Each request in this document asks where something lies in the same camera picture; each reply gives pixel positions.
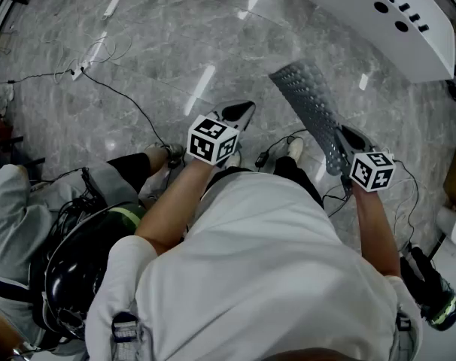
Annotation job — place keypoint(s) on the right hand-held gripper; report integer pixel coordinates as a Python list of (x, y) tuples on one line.
[(373, 171)]

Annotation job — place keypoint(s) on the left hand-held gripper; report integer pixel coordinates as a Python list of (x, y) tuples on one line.
[(213, 143)]

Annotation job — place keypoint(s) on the grey perforated mat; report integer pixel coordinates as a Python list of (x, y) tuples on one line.
[(307, 100)]

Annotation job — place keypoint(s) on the person's left forearm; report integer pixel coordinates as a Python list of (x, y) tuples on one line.
[(168, 216)]

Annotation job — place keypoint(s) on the person's right forearm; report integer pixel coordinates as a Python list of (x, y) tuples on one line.
[(374, 231)]

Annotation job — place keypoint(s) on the person's left white shoe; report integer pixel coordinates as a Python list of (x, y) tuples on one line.
[(234, 160)]

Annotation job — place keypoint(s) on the person's white shoe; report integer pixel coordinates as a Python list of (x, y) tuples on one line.
[(234, 160), (295, 147)]

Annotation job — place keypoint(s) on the black power adapter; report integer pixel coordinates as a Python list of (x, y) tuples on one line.
[(261, 159)]

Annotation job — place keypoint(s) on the person's right white shoe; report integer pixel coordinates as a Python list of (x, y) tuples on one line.
[(295, 147)]

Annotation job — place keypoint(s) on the person's black trousers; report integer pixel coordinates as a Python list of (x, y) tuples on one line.
[(292, 175)]

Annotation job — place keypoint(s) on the person's white t-shirt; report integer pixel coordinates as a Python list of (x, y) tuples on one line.
[(258, 258)]

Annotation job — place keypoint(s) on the black rounded backpack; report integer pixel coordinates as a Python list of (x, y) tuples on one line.
[(435, 295)]

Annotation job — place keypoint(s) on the white power strip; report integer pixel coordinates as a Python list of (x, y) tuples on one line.
[(79, 70)]

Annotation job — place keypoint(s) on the black bathtub knob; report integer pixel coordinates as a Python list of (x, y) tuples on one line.
[(403, 7), (414, 17), (423, 28)]

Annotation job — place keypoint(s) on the white bathtub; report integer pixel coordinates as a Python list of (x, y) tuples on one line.
[(363, 10)]

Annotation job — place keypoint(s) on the black helmet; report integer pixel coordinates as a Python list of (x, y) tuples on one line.
[(73, 273)]

